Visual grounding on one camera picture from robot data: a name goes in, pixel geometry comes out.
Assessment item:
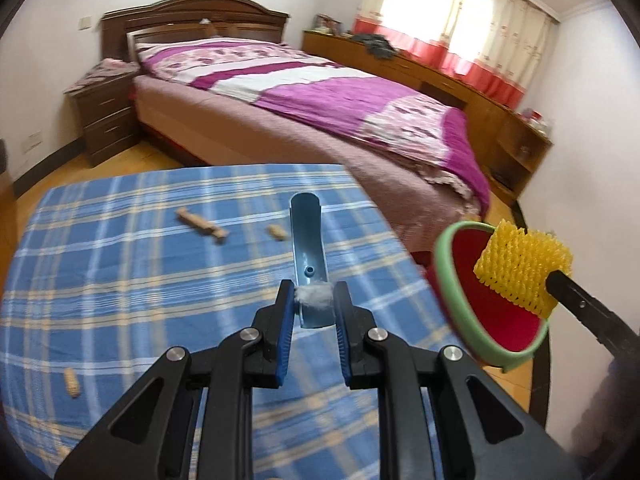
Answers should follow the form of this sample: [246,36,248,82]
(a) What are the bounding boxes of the red white curtains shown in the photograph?
[352,0,555,110]

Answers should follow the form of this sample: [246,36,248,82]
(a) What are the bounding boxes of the blue plastic handle piece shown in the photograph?
[290,192,334,328]

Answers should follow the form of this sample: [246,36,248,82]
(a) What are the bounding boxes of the dark wooden nightstand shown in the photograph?
[66,73,140,167]

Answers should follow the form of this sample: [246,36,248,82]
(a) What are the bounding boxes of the wooden clothespin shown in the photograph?
[176,207,229,243]

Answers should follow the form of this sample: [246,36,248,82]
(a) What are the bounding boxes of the purple floral quilt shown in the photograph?
[134,36,490,212]

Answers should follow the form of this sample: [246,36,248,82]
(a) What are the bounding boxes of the wooden bed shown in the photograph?
[101,0,490,252]

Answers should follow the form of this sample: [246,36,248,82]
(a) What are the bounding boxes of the peanut beside orange box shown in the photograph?
[63,367,81,399]

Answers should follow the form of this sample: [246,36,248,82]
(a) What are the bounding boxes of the far small peanut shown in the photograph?
[267,224,288,240]

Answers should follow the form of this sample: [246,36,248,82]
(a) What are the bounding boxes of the blue plaid table cloth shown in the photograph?
[1,165,456,474]

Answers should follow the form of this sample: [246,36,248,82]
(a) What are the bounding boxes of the dark clothes on cabinet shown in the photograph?
[350,34,398,60]

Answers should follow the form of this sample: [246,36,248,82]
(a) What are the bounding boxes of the folded cloth on nightstand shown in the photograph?
[65,58,139,93]

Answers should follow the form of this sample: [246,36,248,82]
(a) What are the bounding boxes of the long wooden cabinet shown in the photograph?
[302,30,552,206]

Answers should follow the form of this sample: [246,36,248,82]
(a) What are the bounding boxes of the red bucket green rim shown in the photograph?
[426,221,548,372]

